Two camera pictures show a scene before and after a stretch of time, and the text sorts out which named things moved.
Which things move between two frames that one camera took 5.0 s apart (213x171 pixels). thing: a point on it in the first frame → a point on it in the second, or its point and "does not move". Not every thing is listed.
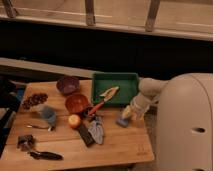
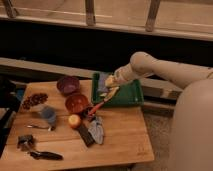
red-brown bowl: (76, 103) does not move
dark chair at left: (11, 94) does not move
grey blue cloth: (96, 129) does not move
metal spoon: (31, 126) does not move
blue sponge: (122, 121) → (102, 76)
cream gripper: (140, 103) → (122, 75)
